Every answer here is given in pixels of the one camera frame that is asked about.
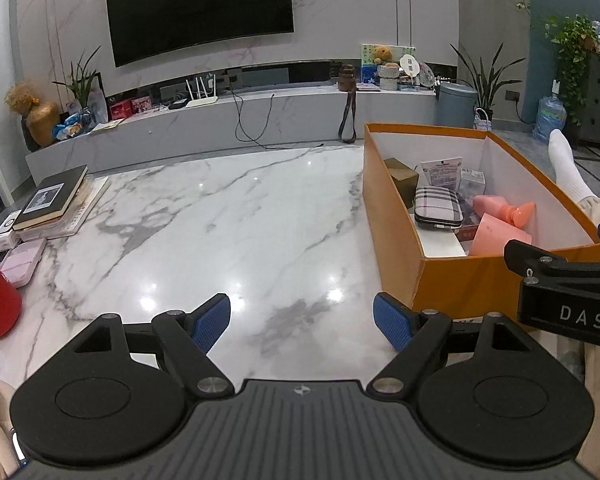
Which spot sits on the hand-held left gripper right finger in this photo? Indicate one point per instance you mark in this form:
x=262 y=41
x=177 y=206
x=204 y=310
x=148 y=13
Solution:
x=392 y=322

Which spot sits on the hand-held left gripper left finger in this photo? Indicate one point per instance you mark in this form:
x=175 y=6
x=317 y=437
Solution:
x=210 y=322

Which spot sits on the pink cup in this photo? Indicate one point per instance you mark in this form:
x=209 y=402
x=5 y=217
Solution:
x=495 y=237

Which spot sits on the pink bottle with orange cap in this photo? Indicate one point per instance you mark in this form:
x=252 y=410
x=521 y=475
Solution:
x=490 y=205

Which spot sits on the book with painted cover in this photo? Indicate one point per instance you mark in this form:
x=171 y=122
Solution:
x=466 y=234

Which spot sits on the orange cardboard box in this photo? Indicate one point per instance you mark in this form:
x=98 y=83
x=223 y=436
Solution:
x=390 y=220

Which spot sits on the clear plastic box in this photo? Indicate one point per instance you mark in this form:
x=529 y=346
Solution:
x=472 y=177

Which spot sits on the plaid case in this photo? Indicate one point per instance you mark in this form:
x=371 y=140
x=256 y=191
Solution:
x=437 y=205

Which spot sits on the white tube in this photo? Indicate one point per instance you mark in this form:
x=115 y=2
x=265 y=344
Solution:
x=442 y=172

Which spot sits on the small brown cardboard box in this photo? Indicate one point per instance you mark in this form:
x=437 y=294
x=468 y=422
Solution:
x=402 y=180

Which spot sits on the white sock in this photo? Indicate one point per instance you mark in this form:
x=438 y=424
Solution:
x=570 y=170

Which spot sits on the blue water jug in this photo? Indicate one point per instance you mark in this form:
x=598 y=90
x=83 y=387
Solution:
x=550 y=117

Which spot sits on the woven basket bag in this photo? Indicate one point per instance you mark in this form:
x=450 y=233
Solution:
x=482 y=121

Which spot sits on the stack of pale books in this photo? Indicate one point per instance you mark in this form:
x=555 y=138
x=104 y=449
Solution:
x=80 y=210

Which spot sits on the grey-blue trash bin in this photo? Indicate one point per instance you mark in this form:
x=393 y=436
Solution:
x=457 y=107

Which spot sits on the tall leafy potted plant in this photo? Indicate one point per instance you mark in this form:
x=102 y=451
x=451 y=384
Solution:
x=487 y=82

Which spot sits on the pink pouch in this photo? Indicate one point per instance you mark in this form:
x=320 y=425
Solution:
x=25 y=262

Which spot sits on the grey marble television bench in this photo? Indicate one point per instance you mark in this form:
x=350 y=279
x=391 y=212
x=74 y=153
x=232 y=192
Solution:
x=180 y=130

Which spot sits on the trailing ivy plant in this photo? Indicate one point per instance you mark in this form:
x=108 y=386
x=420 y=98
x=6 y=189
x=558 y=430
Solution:
x=575 y=40

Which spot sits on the black book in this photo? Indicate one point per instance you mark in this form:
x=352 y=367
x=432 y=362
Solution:
x=50 y=197

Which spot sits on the decorative plate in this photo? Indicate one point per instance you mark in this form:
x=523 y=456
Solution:
x=428 y=75

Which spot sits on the white router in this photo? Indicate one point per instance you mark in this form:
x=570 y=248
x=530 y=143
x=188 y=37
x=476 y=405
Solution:
x=202 y=100

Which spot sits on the small white device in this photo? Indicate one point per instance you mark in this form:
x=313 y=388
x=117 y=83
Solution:
x=5 y=230

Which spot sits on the pink printed box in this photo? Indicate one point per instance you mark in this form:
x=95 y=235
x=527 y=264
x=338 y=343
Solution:
x=142 y=105

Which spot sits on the red box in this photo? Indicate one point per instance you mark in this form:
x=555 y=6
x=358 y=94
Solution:
x=120 y=110

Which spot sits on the white round fan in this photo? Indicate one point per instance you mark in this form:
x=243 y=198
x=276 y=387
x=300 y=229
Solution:
x=410 y=66

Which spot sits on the white pot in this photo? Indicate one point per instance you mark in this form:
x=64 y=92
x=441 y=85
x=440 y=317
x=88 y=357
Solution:
x=389 y=77

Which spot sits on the blue snack bag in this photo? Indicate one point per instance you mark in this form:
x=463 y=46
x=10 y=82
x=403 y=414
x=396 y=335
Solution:
x=70 y=127

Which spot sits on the clear plastic bottle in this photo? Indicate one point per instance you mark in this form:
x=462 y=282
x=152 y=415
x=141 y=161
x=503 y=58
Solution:
x=98 y=107

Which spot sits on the teddy bear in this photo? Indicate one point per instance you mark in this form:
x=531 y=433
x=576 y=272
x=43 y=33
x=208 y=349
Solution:
x=382 y=55

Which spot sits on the gold vase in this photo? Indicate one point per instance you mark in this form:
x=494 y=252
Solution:
x=42 y=125

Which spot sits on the green picture card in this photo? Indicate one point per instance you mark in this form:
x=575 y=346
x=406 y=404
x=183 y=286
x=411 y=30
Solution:
x=367 y=60

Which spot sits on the potted grass plant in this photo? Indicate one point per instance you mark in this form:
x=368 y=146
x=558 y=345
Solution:
x=80 y=77

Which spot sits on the dried flowers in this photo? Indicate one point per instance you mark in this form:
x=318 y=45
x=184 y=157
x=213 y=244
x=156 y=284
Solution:
x=20 y=96

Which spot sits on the black television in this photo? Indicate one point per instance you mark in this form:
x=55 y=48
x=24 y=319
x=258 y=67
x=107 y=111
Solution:
x=200 y=10

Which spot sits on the wall socket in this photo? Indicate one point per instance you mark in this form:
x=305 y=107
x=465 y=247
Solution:
x=513 y=95

